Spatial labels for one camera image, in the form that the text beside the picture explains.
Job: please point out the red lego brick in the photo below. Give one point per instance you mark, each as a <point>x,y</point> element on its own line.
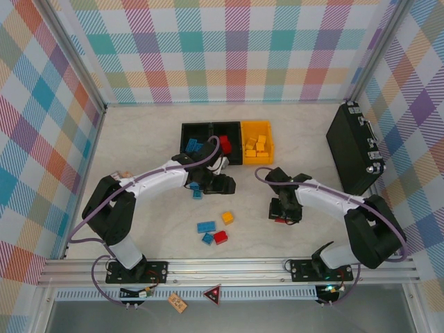
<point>220,237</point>
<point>224,140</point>
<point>281,220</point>
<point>226,149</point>

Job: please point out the small blue lego brick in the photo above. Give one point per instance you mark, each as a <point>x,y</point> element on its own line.
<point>196,193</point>
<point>207,238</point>

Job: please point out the long blue lego brick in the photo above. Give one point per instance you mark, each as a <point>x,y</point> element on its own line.
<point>190,144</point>
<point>206,227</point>
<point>199,147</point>

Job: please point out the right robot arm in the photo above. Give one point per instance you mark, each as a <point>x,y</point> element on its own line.
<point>329,197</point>

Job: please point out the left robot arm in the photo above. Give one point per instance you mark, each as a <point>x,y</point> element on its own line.
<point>159,178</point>

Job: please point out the yellow plastic bin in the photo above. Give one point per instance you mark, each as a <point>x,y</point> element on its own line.
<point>258,160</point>

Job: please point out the orange small card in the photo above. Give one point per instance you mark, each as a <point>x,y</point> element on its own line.
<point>125,174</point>

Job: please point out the black hard case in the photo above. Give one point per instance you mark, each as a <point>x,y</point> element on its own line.
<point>347,145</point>

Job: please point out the red triangle sign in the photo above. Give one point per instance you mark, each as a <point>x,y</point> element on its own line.
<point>212,294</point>

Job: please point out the orange tag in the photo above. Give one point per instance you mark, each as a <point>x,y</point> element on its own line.
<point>177,301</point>

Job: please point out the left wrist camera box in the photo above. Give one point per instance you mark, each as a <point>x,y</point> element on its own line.
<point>218,164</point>

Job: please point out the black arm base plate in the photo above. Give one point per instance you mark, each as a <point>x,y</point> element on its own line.
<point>156,272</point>
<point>301,270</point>

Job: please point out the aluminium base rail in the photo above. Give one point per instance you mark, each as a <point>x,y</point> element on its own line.
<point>225,268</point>

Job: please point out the black power connector bracket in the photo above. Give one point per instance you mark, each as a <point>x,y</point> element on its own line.
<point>144,293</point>
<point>329,289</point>

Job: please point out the aluminium frame post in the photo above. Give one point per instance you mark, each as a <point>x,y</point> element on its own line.
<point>78,59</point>
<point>377,52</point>

